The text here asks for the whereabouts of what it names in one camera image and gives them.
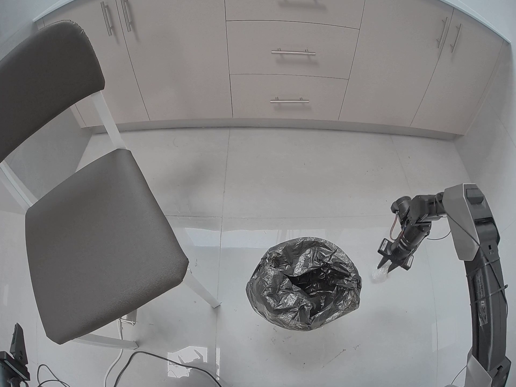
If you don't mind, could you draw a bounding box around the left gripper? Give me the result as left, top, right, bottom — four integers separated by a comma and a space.
0, 323, 31, 382

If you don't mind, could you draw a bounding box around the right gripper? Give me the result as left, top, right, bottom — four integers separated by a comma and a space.
377, 225, 429, 274

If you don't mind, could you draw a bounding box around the grey padded white chair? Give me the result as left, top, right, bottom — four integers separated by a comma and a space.
0, 20, 223, 352

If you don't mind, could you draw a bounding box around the beige cabinet with drawers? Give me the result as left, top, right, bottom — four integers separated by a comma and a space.
34, 0, 509, 140

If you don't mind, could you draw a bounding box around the black cable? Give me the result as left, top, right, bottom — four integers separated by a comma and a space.
37, 363, 66, 387
427, 223, 453, 242
108, 350, 223, 387

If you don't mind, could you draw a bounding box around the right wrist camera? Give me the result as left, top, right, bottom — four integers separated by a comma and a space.
390, 196, 413, 218

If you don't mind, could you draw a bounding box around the white cable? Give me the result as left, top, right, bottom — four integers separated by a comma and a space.
104, 347, 126, 387

